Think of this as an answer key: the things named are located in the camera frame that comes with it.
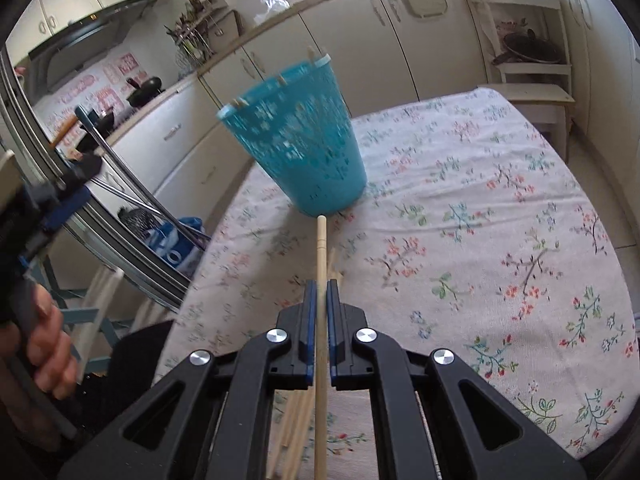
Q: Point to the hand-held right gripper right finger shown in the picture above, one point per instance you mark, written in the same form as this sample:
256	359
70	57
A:
332	310

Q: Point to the bunch of wooden chopsticks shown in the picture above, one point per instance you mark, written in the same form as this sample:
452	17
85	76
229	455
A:
292	425

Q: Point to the teal perforated plastic basket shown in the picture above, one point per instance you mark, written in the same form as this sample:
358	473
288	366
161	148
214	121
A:
310	160

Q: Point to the wall utensil rack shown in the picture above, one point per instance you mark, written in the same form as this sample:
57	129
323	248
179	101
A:
200	30

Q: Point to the pink wall decals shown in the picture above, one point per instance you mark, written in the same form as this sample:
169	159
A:
107	90

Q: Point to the black pan on shelf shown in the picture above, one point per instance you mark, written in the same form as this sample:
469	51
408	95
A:
530	47

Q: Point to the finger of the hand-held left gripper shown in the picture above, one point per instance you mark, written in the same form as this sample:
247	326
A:
70	200

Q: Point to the blue broom with metal pole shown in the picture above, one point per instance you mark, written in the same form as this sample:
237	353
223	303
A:
145	195

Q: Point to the black wok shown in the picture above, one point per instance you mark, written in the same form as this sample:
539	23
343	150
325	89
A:
145	92

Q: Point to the metal door frame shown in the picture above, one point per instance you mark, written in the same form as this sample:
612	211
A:
100	240

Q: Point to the cream blue corner shelf rack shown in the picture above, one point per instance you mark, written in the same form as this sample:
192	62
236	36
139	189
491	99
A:
100	305

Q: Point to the person's left hand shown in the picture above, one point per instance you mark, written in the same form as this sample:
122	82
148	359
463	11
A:
50	350

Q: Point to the steel range hood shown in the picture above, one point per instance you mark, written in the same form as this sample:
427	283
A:
85	42

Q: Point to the blue white patterned bag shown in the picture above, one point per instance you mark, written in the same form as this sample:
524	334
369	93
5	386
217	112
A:
172	247

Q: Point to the white plastic bag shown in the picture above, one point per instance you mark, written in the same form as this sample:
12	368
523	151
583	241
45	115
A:
272	10

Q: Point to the white tiered storage rack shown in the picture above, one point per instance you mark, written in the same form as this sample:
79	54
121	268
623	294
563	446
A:
530	95

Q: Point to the cream base kitchen cabinets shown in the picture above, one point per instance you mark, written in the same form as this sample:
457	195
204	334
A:
440	50

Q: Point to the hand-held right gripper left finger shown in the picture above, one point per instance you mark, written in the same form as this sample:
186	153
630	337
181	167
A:
311	310

